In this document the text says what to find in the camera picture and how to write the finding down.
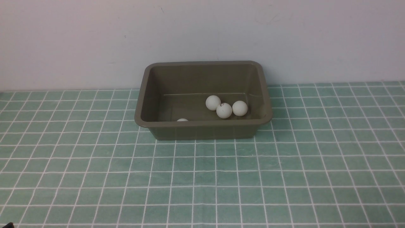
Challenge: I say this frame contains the white ball with dark mark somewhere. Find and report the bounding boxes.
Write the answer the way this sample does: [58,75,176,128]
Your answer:
[232,100,248,117]

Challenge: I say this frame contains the olive plastic storage bin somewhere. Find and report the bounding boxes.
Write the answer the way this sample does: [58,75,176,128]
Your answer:
[134,60,273,141]

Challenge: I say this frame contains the green checkered tablecloth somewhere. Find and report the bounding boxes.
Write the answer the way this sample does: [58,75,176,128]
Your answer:
[0,82,405,228]

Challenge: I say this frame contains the white ball with logo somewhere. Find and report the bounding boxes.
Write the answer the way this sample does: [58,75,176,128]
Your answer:
[216,103,233,119]

